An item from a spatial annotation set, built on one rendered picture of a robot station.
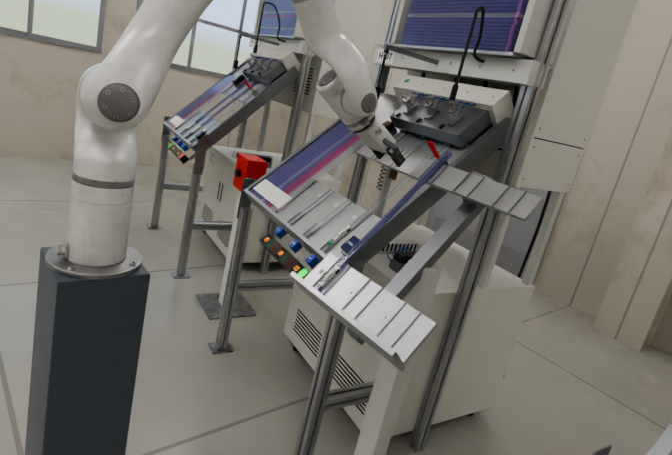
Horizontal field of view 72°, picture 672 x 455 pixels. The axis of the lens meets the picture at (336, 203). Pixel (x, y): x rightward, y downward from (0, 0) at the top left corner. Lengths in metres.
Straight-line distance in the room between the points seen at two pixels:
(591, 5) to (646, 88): 2.20
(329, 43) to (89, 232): 0.67
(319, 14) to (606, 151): 3.05
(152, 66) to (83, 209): 0.32
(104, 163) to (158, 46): 0.25
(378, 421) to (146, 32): 1.04
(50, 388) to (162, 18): 0.79
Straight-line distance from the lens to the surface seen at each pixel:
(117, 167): 1.04
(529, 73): 1.50
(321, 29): 1.15
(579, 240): 3.96
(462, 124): 1.48
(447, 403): 1.95
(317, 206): 1.52
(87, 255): 1.10
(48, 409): 1.23
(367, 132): 1.25
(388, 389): 1.26
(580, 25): 1.72
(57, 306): 1.09
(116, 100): 0.95
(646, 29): 4.01
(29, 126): 4.84
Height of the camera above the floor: 1.18
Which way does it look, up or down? 14 degrees down
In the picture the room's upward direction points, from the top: 13 degrees clockwise
